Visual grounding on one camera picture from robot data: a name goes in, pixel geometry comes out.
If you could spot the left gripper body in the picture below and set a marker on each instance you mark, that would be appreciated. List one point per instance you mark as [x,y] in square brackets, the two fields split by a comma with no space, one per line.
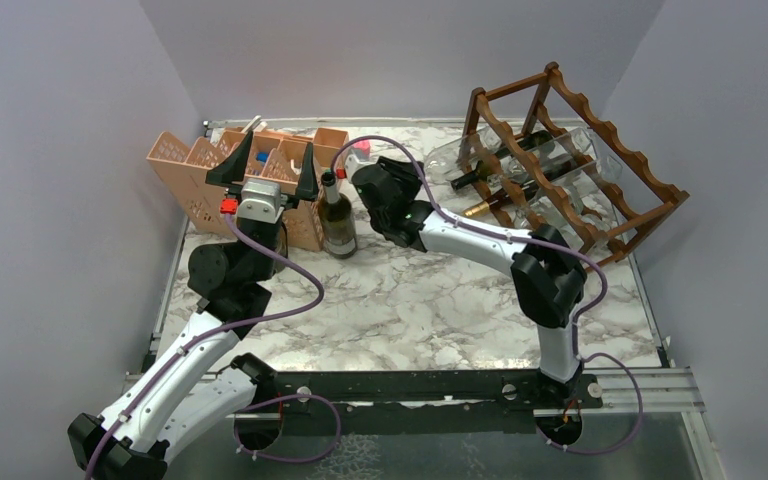
[288,197]

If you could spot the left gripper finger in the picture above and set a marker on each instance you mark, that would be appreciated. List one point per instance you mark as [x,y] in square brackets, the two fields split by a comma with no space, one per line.
[233,168]
[307,184]

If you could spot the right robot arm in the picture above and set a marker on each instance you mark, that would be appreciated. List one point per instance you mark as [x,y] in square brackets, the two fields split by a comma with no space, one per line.
[548,277]

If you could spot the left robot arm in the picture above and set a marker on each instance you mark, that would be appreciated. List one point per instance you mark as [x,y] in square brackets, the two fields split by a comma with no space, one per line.
[141,433]

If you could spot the gold capped wine bottle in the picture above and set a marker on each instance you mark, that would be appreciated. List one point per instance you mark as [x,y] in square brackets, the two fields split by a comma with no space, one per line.
[500,198]

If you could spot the black capped wine bottle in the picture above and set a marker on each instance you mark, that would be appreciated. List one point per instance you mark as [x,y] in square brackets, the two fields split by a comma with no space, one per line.
[490,169]

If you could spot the brown wooden wine rack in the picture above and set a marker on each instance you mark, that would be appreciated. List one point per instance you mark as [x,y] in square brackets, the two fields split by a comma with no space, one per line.
[611,200]

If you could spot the pink lidded spice jar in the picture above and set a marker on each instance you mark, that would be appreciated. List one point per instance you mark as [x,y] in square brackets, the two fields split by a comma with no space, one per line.
[362,148]

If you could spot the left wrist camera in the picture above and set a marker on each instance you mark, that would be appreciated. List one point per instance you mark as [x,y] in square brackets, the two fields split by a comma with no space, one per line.
[253,205]

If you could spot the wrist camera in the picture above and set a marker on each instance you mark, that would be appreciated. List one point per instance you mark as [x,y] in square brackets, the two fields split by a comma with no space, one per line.
[253,205]
[354,161]

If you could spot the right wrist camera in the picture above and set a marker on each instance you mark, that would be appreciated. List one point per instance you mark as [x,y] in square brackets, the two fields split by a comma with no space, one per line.
[354,161]

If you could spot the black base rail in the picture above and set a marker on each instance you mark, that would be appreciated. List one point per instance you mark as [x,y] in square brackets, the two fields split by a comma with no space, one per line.
[317,404]

